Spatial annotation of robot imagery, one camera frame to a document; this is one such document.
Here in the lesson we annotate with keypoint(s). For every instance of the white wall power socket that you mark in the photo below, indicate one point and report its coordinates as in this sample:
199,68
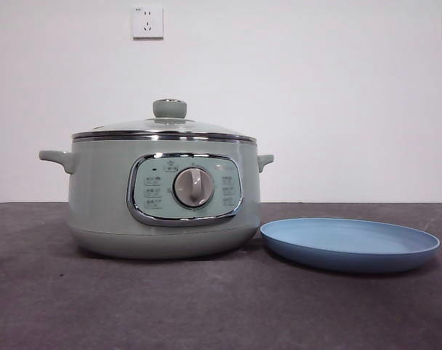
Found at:
148,22

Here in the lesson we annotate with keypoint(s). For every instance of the blue round plate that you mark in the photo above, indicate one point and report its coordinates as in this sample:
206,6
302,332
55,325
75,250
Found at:
352,255

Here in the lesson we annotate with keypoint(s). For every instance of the pale green electric steamer pot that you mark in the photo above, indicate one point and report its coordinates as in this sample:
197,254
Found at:
97,189

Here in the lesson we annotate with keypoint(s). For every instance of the glass lid with green knob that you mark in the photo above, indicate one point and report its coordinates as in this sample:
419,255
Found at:
170,108

